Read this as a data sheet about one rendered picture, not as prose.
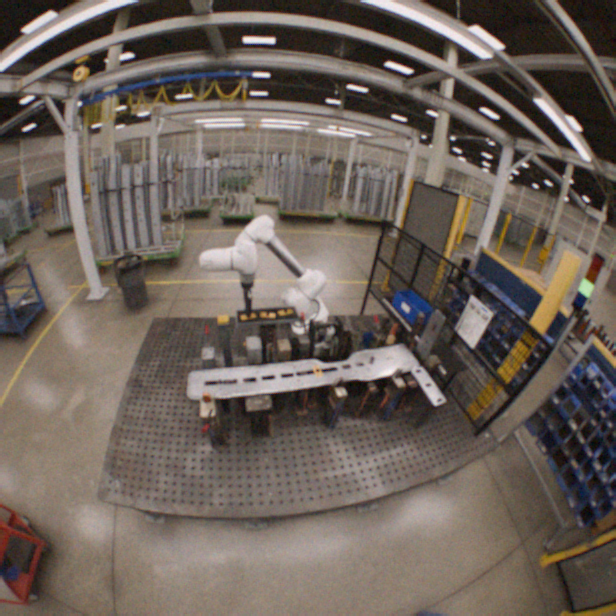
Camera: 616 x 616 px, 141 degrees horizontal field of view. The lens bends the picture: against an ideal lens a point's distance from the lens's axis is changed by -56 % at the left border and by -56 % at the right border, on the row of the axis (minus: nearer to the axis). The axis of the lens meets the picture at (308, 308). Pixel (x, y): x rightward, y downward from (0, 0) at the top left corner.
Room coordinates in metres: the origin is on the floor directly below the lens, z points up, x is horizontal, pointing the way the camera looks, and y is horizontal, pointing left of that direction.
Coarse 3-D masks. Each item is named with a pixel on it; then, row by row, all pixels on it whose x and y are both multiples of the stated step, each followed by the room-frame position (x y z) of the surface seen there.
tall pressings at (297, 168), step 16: (288, 160) 8.10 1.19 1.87; (304, 160) 8.17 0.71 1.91; (288, 176) 7.86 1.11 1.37; (304, 176) 8.19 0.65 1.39; (320, 176) 8.48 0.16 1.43; (288, 192) 7.81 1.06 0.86; (304, 192) 8.17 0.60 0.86; (320, 192) 8.23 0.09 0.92; (288, 208) 7.76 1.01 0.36; (304, 208) 8.14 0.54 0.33; (320, 208) 8.26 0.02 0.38
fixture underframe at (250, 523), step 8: (448, 472) 0.58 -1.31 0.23; (432, 480) 0.54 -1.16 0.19; (440, 480) 0.58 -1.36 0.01; (448, 480) 0.57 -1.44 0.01; (408, 488) 0.49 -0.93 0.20; (384, 496) 0.40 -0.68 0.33; (360, 504) 0.41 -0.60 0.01; (368, 504) 0.39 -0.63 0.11; (376, 504) 0.41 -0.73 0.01; (144, 512) -0.01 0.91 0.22; (152, 512) 0.02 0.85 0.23; (312, 512) 0.29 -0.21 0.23; (320, 512) 0.30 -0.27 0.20; (360, 512) 0.34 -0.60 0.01; (152, 520) -0.04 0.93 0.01; (160, 520) -0.02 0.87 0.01; (248, 520) 0.18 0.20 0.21; (256, 520) 0.19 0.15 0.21; (264, 520) 0.22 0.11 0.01; (248, 528) 0.13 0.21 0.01
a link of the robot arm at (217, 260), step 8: (240, 240) 1.53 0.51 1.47; (232, 248) 1.30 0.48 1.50; (200, 256) 1.04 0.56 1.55; (208, 256) 1.03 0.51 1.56; (216, 256) 1.04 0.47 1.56; (224, 256) 1.05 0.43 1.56; (200, 264) 1.02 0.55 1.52; (208, 264) 1.01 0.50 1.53; (216, 264) 1.02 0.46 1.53; (224, 264) 1.03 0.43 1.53
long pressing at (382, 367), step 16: (368, 352) 1.13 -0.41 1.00; (384, 352) 1.14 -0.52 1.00; (400, 352) 1.16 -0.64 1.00; (240, 368) 0.86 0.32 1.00; (256, 368) 0.88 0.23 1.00; (272, 368) 0.90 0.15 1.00; (288, 368) 0.92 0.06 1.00; (304, 368) 0.94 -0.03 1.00; (320, 368) 0.95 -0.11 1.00; (352, 368) 0.98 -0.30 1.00; (368, 368) 0.99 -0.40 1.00; (384, 368) 1.00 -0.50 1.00; (192, 384) 0.69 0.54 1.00; (224, 384) 0.74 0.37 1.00; (240, 384) 0.76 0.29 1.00; (256, 384) 0.78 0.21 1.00; (272, 384) 0.79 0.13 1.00; (288, 384) 0.81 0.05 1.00; (304, 384) 0.82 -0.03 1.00; (320, 384) 0.84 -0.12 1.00
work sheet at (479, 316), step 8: (472, 296) 1.27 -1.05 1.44; (472, 304) 1.24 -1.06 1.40; (480, 304) 1.19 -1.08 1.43; (464, 312) 1.27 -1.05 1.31; (472, 312) 1.21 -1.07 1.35; (480, 312) 1.16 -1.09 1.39; (488, 312) 1.11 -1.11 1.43; (464, 320) 1.24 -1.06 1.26; (472, 320) 1.19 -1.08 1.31; (480, 320) 1.14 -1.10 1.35; (488, 320) 1.09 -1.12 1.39; (456, 328) 1.27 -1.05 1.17; (464, 328) 1.21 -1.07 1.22; (472, 328) 1.16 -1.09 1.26; (480, 328) 1.11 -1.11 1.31; (464, 336) 1.18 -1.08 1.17; (472, 336) 1.13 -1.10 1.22; (480, 336) 1.08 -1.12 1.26; (472, 344) 1.10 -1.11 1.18
